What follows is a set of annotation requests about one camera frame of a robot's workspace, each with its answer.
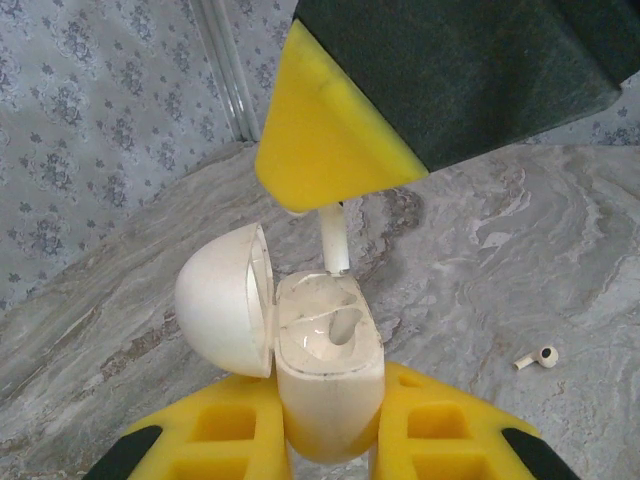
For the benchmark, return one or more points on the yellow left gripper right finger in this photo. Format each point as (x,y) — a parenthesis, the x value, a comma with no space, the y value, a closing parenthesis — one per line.
(450,430)

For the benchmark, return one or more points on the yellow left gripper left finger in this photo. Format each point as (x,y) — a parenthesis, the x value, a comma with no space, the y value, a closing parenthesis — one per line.
(225,430)

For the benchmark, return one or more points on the aluminium corner frame post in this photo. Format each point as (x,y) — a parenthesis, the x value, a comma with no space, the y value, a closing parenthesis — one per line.
(227,70)

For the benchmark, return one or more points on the white earbud charging case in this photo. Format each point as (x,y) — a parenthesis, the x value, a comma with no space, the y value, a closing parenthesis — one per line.
(325,400)

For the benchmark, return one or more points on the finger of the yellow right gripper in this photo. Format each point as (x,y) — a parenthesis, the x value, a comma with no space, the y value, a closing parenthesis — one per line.
(330,130)

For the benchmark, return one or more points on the small white fragment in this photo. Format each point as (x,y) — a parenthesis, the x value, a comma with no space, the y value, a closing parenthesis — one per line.
(545,356)

